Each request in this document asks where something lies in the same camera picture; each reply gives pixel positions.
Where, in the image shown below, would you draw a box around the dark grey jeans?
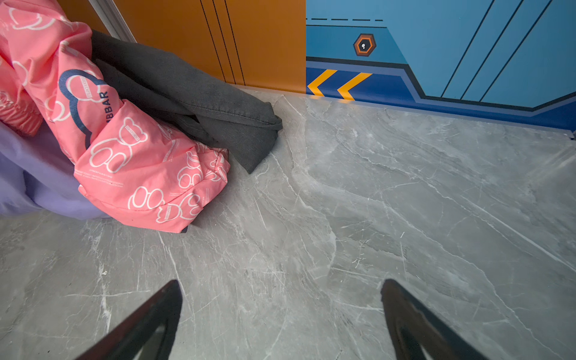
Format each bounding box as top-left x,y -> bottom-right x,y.
91,31 -> 283,173

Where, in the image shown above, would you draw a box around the purple cloth shirt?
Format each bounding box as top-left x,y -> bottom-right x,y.
1,124 -> 107,221

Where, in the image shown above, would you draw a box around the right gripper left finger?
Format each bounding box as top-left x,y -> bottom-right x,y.
78,280 -> 183,359

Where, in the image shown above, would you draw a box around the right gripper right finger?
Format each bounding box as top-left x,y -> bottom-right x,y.
381,279 -> 486,359

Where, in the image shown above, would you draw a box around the left aluminium corner post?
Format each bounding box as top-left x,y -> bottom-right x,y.
89,0 -> 137,43

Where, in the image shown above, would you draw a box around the pink bear print cloth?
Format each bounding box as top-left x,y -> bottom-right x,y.
1,1 -> 230,233

